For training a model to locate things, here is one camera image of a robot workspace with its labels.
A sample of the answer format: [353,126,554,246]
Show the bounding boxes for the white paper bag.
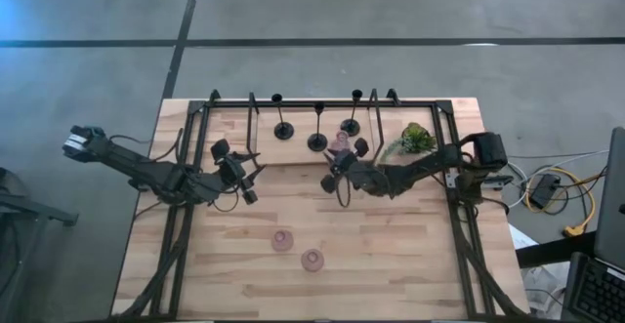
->
[507,224,565,314]

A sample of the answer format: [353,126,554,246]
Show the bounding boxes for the black metal candlestick holder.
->
[340,88,364,138]
[271,93,296,141]
[307,101,329,153]

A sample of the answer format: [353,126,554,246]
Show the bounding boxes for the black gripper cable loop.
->
[335,176,353,209]

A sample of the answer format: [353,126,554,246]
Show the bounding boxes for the artificial succulents in black pot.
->
[380,121,438,164]

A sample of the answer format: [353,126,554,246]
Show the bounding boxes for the black power brick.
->
[530,173,562,210]

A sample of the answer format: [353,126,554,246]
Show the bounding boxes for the black side desk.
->
[515,231,600,269]

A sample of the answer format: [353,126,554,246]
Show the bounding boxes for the yellow cable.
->
[524,165,597,239]

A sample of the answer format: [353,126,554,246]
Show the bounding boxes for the wooden shelf riser black legs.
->
[246,88,387,168]

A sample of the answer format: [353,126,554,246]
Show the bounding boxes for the dark grey laptop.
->
[560,126,625,323]

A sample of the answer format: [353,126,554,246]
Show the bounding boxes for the black metal stand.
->
[0,166,80,323]

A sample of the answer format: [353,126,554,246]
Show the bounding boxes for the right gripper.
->
[320,137,390,196]

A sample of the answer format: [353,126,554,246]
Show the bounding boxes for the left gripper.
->
[210,138,268,206]

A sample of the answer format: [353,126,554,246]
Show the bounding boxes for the pink ribbed glass candle holder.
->
[329,130,354,157]
[300,248,325,273]
[271,228,296,254]

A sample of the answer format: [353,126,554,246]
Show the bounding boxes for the black aluminium table frame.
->
[109,88,531,322]

